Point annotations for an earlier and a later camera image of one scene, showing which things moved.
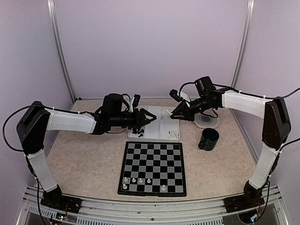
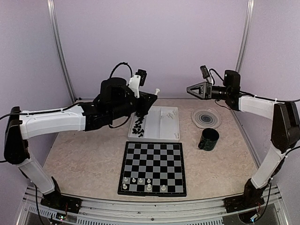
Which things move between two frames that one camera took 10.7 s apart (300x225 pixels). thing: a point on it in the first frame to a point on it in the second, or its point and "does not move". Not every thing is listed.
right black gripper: [184, 110] to [205, 90]
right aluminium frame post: [249, 11] does not move
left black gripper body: [136, 123] to [142, 109]
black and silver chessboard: [153, 169] does not move
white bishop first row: [163, 188] does not move
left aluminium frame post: [52, 15] does not move
